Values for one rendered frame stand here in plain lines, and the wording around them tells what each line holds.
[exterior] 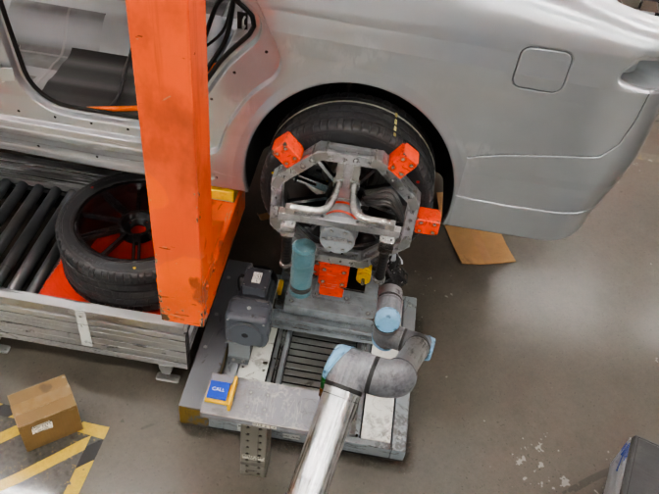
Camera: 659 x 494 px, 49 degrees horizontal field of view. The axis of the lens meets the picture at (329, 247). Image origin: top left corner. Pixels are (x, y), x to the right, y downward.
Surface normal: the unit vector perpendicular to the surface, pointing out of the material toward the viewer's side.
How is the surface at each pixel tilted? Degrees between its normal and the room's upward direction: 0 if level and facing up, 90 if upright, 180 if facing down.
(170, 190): 90
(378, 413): 0
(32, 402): 0
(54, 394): 0
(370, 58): 90
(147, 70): 90
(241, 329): 90
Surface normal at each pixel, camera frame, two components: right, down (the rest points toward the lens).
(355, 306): 0.09, -0.71
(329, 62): -0.14, 0.69
